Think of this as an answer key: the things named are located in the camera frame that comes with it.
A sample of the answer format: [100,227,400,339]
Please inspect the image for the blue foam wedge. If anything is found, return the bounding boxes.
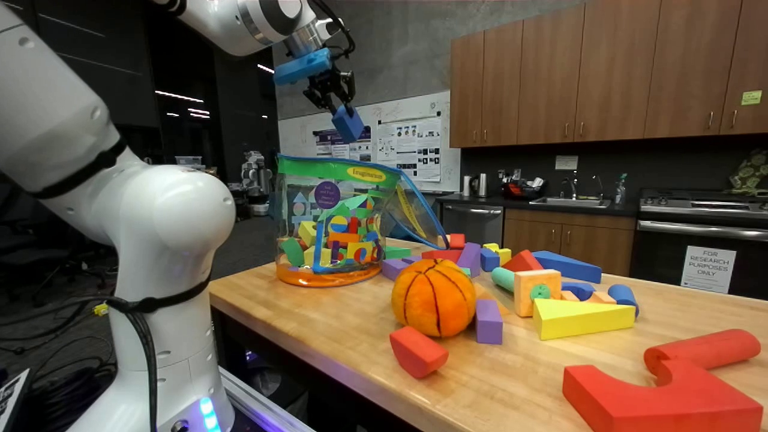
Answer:
[532,250,603,284]

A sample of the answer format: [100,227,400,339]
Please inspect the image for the mint green foam cylinder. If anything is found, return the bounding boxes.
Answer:
[491,267,517,293]

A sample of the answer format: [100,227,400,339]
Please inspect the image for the heap of foam blocks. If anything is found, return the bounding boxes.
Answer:
[280,193,385,272]

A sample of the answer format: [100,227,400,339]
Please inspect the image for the stove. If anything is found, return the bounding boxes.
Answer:
[629,188,768,301]

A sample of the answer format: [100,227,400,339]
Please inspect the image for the white paper sign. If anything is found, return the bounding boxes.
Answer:
[680,245,737,295]

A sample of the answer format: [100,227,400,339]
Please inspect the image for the whiteboard with posters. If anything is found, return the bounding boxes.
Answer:
[278,90,462,194]

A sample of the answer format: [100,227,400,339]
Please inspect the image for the long red foam half cylinder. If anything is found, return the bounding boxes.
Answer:
[643,328,762,377]

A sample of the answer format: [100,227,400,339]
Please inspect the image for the orange foam cube green circle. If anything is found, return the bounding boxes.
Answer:
[514,269,563,318]

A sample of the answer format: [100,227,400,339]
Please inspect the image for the purple foam block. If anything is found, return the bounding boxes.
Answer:
[456,242,482,277]
[381,256,422,282]
[475,299,504,346]

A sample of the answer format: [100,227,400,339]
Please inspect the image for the yellow foam block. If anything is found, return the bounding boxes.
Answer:
[484,242,512,266]

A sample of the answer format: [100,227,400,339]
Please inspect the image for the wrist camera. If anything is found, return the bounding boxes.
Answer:
[273,48,333,86]

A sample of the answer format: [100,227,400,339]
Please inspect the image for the red foam triangle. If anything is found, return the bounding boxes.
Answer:
[502,250,544,274]

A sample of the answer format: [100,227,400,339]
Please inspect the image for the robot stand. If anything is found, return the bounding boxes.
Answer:
[217,366,316,432]

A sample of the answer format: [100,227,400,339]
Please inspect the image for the wooden base cabinets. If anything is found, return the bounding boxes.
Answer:
[503,208,637,278]

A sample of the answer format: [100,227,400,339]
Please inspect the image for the black cable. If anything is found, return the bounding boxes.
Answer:
[0,294,118,432]

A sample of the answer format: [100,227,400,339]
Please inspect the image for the dishwasher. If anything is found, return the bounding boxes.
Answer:
[440,202,505,248]

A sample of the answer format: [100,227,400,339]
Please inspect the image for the grey robot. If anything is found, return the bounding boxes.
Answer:
[239,150,274,217]

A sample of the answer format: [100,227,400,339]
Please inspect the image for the orange plush basketball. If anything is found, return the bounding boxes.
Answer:
[391,258,478,338]

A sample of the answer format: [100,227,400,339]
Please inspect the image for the black tray with items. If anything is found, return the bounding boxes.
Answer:
[500,176,545,201]

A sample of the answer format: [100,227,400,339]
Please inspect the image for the sink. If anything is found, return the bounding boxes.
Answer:
[529,196,611,209]

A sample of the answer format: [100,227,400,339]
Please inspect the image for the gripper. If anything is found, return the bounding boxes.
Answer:
[303,68,356,116]

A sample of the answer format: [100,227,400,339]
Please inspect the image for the patterned oven mitt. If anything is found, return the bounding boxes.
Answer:
[728,149,768,197]

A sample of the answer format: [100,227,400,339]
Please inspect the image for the clear plastic bag green trim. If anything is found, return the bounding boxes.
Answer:
[275,154,448,288]

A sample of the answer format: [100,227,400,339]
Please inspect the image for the wooden wall cabinets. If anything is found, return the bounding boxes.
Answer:
[449,0,768,149]

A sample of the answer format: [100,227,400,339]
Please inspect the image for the blue foam block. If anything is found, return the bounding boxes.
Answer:
[331,105,365,144]

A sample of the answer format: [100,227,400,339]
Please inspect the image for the orange foam block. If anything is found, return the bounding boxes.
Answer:
[560,290,617,305]

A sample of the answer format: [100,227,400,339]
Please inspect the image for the yellow foam wedge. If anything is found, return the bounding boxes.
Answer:
[533,298,637,341]

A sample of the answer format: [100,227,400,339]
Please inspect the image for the large red foam block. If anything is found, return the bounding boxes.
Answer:
[562,362,764,432]

